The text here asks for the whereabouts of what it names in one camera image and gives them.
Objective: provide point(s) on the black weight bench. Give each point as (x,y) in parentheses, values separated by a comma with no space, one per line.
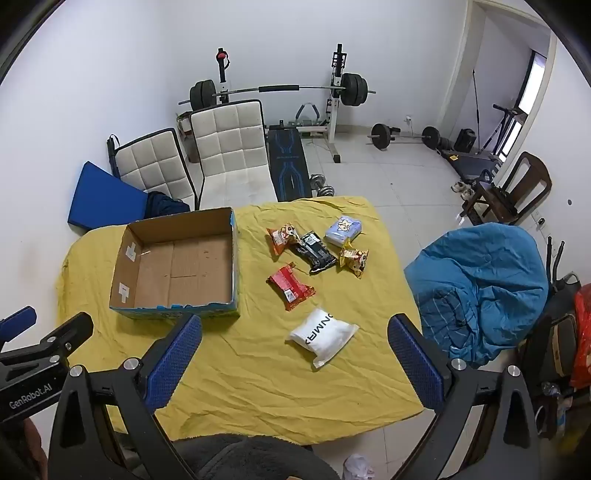
(288,161)

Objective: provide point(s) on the window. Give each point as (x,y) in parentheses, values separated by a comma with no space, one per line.
(533,87)

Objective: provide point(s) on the white barbell rack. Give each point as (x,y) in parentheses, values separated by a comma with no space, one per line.
(333,120)

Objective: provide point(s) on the blue quilted blanket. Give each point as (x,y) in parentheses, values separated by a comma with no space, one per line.
(480,286)

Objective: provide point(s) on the white plastic bag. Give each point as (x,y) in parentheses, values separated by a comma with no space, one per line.
(358,467)

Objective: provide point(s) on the black snack packet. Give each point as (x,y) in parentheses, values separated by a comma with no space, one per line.
(316,253)

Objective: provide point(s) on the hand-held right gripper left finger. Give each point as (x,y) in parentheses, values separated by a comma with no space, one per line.
(176,354)

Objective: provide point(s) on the dark fleece clothing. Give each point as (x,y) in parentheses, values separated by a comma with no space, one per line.
(254,461)

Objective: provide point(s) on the black treadmill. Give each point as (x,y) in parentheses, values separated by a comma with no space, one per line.
(471,164)

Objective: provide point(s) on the yellow table cloth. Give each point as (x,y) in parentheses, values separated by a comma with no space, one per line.
(258,369)

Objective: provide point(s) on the orange snack packet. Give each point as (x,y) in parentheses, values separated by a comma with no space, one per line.
(281,239)

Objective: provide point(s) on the black chair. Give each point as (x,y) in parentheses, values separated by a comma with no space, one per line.
(554,341)

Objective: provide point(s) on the white soft packet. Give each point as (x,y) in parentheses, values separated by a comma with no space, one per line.
(323,337)

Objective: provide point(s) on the red snack packet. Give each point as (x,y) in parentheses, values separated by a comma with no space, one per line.
(291,286)

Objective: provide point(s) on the brown cardboard carton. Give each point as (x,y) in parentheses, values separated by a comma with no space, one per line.
(185,134)

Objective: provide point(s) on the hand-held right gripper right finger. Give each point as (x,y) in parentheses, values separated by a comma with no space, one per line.
(414,360)

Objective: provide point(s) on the white padded chair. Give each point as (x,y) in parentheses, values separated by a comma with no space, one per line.
(231,147)
(152,166)

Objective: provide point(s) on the red bag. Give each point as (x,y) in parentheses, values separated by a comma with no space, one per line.
(582,332)

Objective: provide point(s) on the chrome dumbbell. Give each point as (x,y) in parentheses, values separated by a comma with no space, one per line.
(316,180)
(328,191)

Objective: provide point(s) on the person's left forearm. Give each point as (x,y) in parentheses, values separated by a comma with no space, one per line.
(27,447)

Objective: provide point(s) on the dark wooden chair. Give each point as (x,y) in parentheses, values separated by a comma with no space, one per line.
(531,177)

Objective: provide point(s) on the pair of shoes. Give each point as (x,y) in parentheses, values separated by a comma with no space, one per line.
(463,189)

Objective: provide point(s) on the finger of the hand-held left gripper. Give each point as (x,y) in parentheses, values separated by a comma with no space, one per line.
(69,330)
(19,319)

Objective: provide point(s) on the yellow snack packet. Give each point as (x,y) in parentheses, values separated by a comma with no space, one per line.
(353,258)

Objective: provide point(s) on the black folded stand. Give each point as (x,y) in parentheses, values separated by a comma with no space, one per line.
(112,154)

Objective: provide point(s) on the small barbell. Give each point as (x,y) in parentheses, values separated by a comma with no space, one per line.
(382,136)

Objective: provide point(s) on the black speaker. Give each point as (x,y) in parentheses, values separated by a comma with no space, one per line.
(466,140)

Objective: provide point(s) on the cardboard box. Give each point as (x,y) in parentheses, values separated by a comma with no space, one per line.
(184,272)

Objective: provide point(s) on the barbell with black plates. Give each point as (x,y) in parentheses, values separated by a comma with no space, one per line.
(277,87)

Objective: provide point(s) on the blue foam mat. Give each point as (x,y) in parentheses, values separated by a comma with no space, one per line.
(106,198)

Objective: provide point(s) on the dark blue cloth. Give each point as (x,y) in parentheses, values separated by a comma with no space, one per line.
(166,205)

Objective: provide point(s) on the light blue tissue pack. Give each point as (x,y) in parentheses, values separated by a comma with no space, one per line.
(344,230)

